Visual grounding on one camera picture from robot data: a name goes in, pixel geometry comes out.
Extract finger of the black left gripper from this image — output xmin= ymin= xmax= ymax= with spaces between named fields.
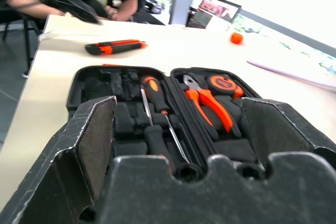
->
xmin=49 ymin=0 xmax=103 ymax=26
xmin=80 ymin=0 xmax=111 ymax=20

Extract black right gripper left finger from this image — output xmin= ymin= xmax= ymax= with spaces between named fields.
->
xmin=0 ymin=94 xmax=118 ymax=224

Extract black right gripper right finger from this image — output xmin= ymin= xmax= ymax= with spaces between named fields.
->
xmin=240 ymin=97 xmax=336 ymax=169

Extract orange and black utility knife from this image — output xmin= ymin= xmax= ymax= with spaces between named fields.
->
xmin=85 ymin=39 xmax=148 ymax=56

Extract black plastic tool case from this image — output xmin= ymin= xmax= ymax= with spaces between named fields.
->
xmin=66 ymin=65 xmax=265 ymax=183

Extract black chair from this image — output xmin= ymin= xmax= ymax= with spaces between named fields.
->
xmin=0 ymin=6 xmax=47 ymax=74

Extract orange and black tape measure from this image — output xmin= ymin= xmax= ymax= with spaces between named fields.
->
xmin=205 ymin=74 xmax=245 ymax=100

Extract small orange ball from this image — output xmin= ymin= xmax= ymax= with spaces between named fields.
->
xmin=230 ymin=31 xmax=244 ymax=46

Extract open laptop computer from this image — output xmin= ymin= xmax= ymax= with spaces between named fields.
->
xmin=185 ymin=0 xmax=243 ymax=29

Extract orange-handled pliers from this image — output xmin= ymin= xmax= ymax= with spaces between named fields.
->
xmin=183 ymin=73 xmax=242 ymax=141

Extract grey wall pillar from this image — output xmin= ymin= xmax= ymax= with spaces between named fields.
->
xmin=167 ymin=0 xmax=196 ymax=26

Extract screwdriver with black handle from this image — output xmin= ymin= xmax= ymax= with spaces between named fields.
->
xmin=140 ymin=87 xmax=177 ymax=176

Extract screwdriver with orange-black handle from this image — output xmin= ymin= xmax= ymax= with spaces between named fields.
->
xmin=139 ymin=75 xmax=191 ymax=165

